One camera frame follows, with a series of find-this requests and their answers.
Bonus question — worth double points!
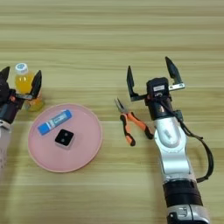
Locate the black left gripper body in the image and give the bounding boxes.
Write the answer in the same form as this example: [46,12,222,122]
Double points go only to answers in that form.
[0,89,33,125]

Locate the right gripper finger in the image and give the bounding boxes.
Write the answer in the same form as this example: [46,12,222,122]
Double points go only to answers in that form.
[164,56,184,86]
[126,66,138,102]

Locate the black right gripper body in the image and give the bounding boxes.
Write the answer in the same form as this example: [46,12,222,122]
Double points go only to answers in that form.
[129,82,186,121]

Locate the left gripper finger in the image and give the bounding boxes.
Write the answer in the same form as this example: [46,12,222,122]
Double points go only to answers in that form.
[0,66,11,81]
[30,69,43,101]

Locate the orange juice bottle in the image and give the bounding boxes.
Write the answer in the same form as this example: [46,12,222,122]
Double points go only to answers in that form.
[14,62,46,112]

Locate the orange black handled pliers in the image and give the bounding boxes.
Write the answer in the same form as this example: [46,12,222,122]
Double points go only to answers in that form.
[114,97,155,147]

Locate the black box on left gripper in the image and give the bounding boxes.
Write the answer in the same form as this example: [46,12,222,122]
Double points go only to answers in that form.
[0,78,11,104]

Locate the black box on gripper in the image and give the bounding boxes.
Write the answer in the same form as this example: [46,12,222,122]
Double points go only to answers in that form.
[0,78,11,104]
[145,77,171,102]

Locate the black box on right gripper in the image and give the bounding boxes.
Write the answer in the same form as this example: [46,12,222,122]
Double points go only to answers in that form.
[145,77,171,102]

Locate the blue glue stick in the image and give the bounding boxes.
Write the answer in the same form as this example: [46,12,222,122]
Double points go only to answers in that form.
[37,108,73,137]

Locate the black square block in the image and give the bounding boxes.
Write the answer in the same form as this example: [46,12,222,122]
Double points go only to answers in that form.
[54,128,76,151]

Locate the pink round plate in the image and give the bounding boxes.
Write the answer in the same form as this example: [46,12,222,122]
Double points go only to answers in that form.
[27,102,103,173]

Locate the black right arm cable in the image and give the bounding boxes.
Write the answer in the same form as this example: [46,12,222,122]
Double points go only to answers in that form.
[167,100,214,184]

